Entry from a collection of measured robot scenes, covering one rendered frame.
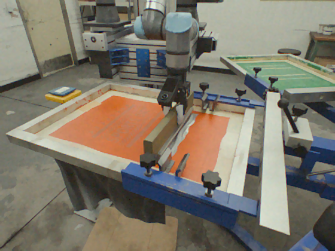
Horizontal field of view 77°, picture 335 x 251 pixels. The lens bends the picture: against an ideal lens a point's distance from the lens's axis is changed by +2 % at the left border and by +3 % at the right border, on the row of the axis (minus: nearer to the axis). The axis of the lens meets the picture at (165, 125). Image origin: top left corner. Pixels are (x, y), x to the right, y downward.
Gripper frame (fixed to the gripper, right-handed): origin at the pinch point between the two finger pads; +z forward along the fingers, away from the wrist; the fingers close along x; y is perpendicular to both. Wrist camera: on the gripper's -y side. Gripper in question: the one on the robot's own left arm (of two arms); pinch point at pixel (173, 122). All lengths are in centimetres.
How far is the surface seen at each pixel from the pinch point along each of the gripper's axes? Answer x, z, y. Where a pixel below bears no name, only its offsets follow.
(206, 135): -12.2, 5.0, 3.6
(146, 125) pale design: 12.2, 5.0, 1.3
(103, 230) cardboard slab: 49, 98, 0
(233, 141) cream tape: -22.0, 5.1, 3.7
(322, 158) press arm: -46.1, -0.2, -2.3
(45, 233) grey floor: 85, 101, -16
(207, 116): -8.9, 4.8, 18.0
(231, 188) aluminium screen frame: -24.3, 1.8, -22.0
